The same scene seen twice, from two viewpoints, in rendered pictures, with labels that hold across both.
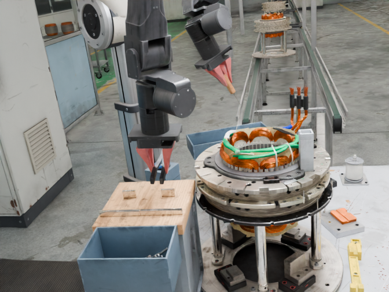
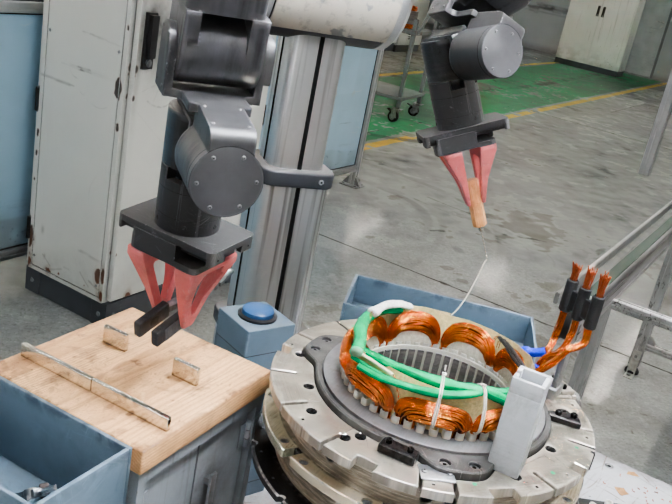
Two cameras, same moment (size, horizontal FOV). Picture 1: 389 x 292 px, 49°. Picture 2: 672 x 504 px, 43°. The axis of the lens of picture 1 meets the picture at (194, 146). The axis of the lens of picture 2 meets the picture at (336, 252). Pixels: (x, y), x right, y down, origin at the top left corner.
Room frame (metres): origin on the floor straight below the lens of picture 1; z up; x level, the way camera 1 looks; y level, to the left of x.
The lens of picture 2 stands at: (0.19, -0.24, 1.49)
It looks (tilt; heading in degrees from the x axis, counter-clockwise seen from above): 20 degrees down; 15
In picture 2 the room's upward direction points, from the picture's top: 11 degrees clockwise
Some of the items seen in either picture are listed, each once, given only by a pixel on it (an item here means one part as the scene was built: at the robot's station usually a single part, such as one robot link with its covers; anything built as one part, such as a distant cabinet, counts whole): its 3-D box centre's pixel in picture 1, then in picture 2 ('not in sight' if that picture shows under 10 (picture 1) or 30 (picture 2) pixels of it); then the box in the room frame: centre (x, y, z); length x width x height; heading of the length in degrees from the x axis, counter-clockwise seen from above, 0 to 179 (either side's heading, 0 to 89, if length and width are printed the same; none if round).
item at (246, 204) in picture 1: (252, 203); (335, 482); (0.80, -0.11, 1.05); 0.09 x 0.04 x 0.01; 84
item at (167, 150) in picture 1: (158, 152); (181, 275); (0.83, 0.08, 1.18); 0.07 x 0.07 x 0.09; 82
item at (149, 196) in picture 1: (148, 205); (135, 379); (0.84, 0.12, 1.05); 0.20 x 0.19 x 0.02; 170
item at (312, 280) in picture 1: (297, 281); not in sight; (0.83, -0.21, 0.81); 0.08 x 0.05 x 0.02; 126
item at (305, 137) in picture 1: (306, 150); (520, 422); (0.85, -0.24, 1.14); 0.03 x 0.03 x 0.09; 84
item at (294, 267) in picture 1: (298, 267); not in sight; (0.83, -0.22, 0.85); 0.06 x 0.04 x 0.05; 126
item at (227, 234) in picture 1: (233, 228); not in sight; (1.03, -0.08, 0.85); 0.06 x 0.04 x 0.05; 130
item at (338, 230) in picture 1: (338, 221); not in sight; (1.09, -0.41, 0.79); 0.12 x 0.09 x 0.02; 12
